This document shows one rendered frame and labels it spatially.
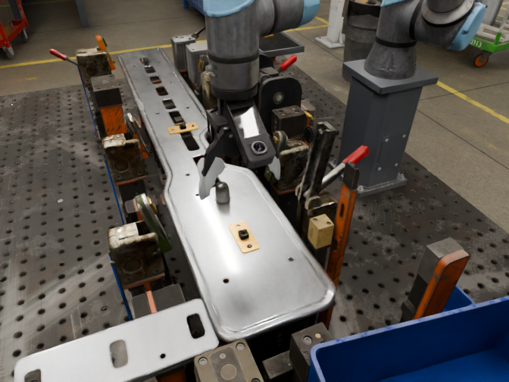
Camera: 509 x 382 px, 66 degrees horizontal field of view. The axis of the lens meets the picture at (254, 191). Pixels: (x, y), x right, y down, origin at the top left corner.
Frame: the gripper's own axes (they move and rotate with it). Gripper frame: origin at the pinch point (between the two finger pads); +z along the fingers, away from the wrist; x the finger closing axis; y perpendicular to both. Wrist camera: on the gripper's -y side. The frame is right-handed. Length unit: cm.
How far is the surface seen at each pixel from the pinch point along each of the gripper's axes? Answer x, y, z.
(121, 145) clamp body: 17.6, 37.9, 7.5
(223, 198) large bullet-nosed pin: 0.2, 11.1, 9.8
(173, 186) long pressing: 9.0, 21.5, 11.2
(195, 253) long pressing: 10.1, -0.4, 11.4
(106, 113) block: 19, 76, 16
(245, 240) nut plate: 0.2, -1.3, 11.1
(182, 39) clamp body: -16, 104, 5
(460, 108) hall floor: -263, 164, 110
